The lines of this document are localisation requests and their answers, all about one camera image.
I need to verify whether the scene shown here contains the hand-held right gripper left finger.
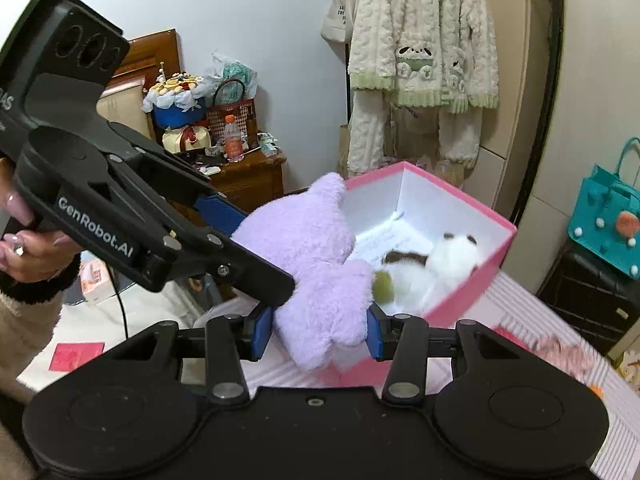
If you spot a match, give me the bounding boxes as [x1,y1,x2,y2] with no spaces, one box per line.
[107,306,276,401]

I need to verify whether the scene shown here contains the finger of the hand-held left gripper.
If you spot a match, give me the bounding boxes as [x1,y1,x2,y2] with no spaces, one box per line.
[106,122,248,237]
[165,220,297,307]

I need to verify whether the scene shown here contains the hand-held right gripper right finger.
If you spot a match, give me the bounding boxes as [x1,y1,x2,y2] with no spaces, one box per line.
[365,304,541,401]

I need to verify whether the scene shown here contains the green round plush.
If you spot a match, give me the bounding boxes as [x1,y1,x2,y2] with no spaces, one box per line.
[372,270,398,303]

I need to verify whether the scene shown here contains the purple plush toy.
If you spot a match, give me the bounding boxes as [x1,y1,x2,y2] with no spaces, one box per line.
[231,172,373,372]

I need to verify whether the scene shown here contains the brown plush piece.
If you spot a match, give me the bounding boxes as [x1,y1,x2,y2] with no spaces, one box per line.
[381,251,430,267]

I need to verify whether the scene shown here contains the white panda plush toy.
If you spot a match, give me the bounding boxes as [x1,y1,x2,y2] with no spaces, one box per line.
[385,232,483,311]

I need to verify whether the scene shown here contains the pink cardboard box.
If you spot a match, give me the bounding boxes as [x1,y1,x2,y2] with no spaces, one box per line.
[300,161,518,388]

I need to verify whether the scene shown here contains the floral fabric scrunchie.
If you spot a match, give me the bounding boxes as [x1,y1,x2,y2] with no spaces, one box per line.
[530,335,608,386]

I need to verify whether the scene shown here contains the person's left forearm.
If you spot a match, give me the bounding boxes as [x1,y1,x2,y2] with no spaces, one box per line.
[0,260,83,406]

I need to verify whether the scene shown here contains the person's left hand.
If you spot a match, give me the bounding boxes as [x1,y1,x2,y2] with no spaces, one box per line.
[0,157,81,286]

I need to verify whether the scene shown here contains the wooden nightstand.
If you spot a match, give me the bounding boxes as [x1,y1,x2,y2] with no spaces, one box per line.
[195,147,288,216]

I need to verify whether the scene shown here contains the orange drink bottle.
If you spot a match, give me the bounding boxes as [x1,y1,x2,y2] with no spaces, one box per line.
[223,115,246,163]

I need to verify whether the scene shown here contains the cream bag red ribbon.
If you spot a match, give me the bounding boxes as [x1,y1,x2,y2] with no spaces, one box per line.
[162,125,213,156]

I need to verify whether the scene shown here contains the mint green gift box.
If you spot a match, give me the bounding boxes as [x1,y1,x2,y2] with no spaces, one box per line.
[255,132,281,158]

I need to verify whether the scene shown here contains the printed paper sheet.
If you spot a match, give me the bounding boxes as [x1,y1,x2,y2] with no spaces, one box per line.
[350,210,436,271]

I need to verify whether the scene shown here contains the woven basket bag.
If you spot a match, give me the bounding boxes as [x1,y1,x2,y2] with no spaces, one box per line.
[207,79,258,148]

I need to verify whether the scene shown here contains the white bedsheet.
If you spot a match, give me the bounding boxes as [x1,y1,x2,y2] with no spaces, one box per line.
[15,270,261,391]

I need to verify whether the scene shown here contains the flower bouquet blue box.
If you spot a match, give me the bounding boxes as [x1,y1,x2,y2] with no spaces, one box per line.
[142,62,208,131]

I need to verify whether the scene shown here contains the pink tissue box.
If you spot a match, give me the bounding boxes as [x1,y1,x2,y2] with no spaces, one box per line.
[80,252,118,306]

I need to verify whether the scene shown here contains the wooden headboard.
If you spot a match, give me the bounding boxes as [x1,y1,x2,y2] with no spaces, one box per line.
[95,29,181,146]

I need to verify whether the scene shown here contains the patterned plastic bag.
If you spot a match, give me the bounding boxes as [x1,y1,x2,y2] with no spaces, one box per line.
[210,51,258,101]

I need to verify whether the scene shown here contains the black coat rack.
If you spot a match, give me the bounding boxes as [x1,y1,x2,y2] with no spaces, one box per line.
[320,0,363,131]

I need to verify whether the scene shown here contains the fluffy cream pajama pants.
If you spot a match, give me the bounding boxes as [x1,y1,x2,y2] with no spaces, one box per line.
[346,87,483,178]

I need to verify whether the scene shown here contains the red envelope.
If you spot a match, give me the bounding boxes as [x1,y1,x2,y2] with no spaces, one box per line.
[50,342,106,373]

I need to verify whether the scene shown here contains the black suitcase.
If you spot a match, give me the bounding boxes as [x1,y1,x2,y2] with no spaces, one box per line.
[537,247,640,358]

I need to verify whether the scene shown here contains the canvas tote bag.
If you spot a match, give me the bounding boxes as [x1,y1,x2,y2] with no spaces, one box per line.
[320,0,363,46]

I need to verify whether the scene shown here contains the teal tote bag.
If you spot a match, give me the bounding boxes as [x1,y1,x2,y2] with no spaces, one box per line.
[567,137,640,281]

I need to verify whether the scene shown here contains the striped tablecloth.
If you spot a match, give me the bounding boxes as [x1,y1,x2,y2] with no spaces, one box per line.
[240,272,640,480]

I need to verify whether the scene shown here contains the fluffy cream pajama top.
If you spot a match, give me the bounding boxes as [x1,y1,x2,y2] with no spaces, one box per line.
[347,0,501,116]

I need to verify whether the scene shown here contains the cream wardrobe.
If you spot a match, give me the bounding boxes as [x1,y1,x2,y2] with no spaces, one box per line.
[465,0,640,261]

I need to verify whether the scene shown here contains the black cable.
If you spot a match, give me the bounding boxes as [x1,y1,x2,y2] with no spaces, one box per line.
[112,275,128,338]

